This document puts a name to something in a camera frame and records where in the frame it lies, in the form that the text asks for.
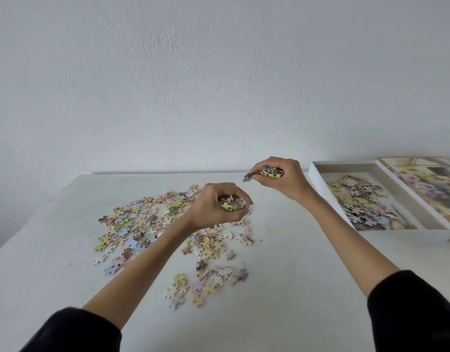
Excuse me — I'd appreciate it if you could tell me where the person's left hand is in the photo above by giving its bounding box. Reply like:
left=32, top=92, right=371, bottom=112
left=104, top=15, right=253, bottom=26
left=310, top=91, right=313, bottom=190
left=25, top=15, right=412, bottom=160
left=185, top=182, right=253, bottom=231

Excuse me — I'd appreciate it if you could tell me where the person's right hand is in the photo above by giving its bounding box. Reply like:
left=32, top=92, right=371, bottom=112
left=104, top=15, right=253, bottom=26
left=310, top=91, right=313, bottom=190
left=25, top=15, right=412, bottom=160
left=249, top=156, right=316, bottom=203

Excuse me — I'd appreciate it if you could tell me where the handful of pastel puzzle pieces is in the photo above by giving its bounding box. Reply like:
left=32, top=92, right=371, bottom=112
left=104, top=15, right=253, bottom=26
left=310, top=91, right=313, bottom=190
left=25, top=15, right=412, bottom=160
left=242, top=166, right=285, bottom=182
left=218, top=194, right=247, bottom=213

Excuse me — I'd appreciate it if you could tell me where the person's right forearm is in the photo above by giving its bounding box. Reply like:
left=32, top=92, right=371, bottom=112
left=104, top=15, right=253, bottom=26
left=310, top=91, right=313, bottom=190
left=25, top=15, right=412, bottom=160
left=297, top=187, right=450, bottom=352

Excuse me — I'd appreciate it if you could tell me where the person's left forearm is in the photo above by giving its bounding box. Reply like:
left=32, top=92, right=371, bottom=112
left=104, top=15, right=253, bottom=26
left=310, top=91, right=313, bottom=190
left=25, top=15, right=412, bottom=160
left=21, top=215, right=200, bottom=352

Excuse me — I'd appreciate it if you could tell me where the heap of boxed puzzle pieces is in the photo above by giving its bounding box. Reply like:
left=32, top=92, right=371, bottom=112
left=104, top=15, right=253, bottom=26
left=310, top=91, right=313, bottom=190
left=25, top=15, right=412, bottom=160
left=326, top=175, right=395, bottom=230

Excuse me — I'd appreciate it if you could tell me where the loose spread of puzzle pieces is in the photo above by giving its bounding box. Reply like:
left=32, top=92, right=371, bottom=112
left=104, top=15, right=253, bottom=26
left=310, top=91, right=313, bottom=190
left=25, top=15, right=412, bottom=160
left=92, top=185, right=255, bottom=311

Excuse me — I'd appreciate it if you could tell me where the white puzzle box tray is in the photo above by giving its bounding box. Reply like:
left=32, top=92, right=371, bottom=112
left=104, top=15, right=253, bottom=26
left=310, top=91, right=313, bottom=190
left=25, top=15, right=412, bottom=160
left=307, top=160, right=450, bottom=232

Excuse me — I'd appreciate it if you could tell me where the floral picture puzzle box lid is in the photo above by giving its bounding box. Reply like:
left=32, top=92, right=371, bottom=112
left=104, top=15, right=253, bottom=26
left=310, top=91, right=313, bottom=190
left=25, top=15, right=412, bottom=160
left=377, top=156, right=450, bottom=231

